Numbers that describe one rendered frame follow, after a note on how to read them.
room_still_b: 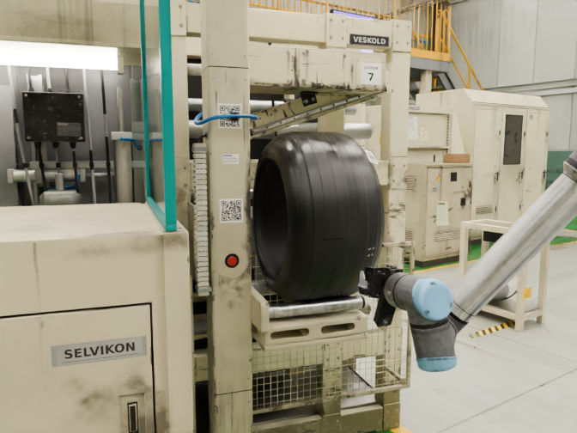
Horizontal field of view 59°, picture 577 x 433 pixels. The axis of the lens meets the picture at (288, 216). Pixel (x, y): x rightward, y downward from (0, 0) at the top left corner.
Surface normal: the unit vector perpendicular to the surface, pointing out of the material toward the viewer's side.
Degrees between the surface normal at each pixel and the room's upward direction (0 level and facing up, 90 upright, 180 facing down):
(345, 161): 49
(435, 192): 90
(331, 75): 90
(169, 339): 90
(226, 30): 90
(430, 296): 78
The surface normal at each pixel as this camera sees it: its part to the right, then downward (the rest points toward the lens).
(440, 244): 0.55, 0.11
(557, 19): -0.83, 0.07
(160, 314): 0.33, 0.12
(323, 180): 0.28, -0.38
